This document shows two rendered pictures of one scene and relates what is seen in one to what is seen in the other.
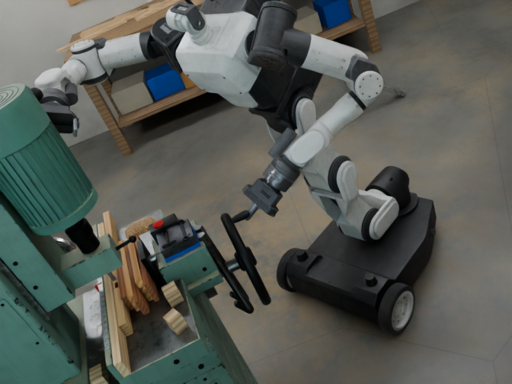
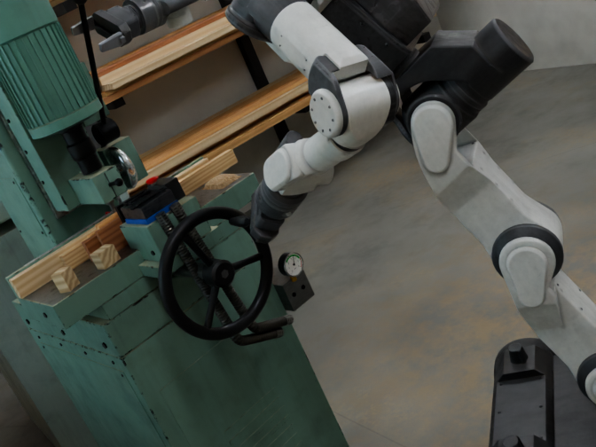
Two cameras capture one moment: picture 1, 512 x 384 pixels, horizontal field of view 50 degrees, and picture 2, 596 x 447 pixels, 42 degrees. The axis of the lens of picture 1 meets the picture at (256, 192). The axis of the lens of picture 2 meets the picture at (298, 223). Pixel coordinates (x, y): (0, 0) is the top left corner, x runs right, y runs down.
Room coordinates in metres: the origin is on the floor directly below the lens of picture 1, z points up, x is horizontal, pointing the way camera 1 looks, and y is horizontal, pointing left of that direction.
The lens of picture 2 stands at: (0.59, -1.37, 1.40)
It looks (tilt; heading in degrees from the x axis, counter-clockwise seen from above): 19 degrees down; 60
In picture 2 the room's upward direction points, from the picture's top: 24 degrees counter-clockwise
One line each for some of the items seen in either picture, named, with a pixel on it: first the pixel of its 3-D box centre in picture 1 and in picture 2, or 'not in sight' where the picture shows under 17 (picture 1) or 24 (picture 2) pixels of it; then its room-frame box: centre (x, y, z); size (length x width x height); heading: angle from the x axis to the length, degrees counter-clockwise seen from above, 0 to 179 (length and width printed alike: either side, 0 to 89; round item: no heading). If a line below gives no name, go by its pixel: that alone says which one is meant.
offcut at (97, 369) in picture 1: (99, 376); not in sight; (1.00, 0.55, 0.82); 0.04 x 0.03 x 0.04; 5
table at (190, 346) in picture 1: (162, 280); (155, 243); (1.20, 0.34, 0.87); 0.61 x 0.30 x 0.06; 5
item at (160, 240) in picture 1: (173, 234); (153, 199); (1.21, 0.25, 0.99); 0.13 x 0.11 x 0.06; 5
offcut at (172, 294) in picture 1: (172, 294); (105, 256); (1.07, 0.30, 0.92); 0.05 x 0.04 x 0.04; 11
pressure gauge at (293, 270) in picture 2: not in sight; (291, 267); (1.46, 0.25, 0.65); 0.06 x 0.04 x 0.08; 5
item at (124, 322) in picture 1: (116, 264); (155, 205); (1.29, 0.45, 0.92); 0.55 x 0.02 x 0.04; 5
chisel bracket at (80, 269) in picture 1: (92, 262); (99, 187); (1.18, 0.46, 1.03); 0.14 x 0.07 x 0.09; 95
